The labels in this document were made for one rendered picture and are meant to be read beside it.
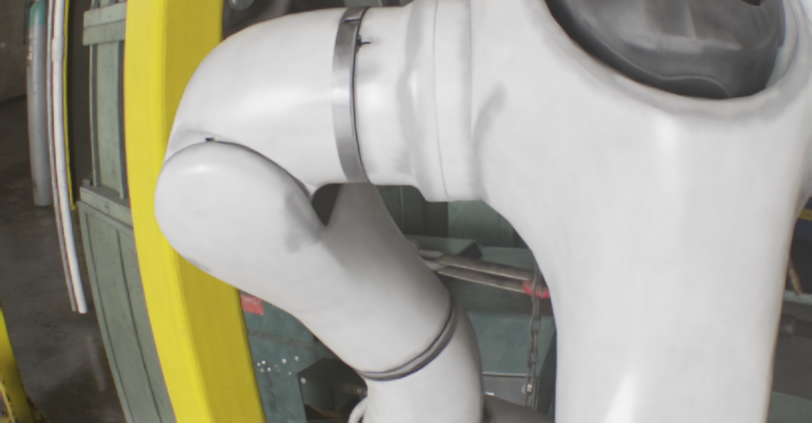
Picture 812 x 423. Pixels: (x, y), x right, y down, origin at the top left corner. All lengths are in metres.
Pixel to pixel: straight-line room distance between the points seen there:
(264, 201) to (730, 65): 0.24
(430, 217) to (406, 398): 1.85
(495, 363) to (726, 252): 1.03
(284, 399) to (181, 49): 0.74
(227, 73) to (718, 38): 0.24
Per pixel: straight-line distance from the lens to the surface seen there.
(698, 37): 0.36
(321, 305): 0.54
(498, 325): 1.39
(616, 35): 0.37
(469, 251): 1.61
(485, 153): 0.41
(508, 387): 1.35
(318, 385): 1.40
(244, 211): 0.47
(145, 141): 1.01
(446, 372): 0.60
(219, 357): 1.08
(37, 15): 6.12
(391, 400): 0.62
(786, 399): 1.60
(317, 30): 0.45
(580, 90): 0.35
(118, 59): 2.13
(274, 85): 0.45
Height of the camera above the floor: 1.34
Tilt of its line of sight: 13 degrees down
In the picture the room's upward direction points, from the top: 3 degrees counter-clockwise
